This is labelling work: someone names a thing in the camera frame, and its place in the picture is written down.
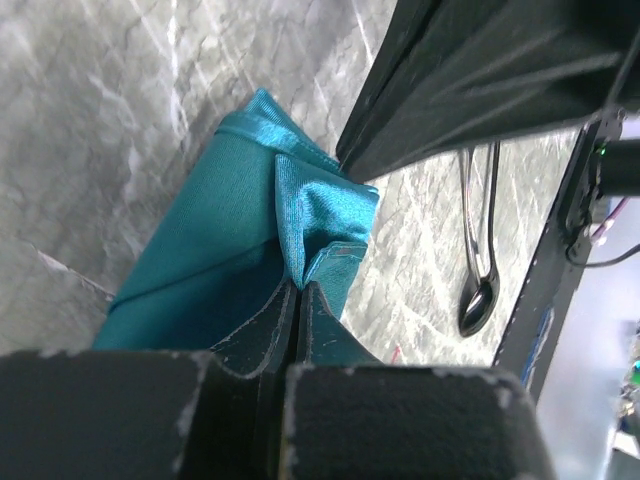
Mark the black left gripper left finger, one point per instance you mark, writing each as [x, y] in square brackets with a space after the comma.
[209, 414]

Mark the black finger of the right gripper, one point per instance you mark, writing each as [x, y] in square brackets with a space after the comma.
[455, 74]

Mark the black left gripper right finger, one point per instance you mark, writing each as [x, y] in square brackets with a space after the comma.
[345, 419]

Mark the black spoon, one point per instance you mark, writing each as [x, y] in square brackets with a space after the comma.
[480, 293]

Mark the teal satin napkin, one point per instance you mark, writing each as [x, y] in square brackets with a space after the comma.
[264, 207]

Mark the silver fork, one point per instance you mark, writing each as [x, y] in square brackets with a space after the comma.
[470, 210]

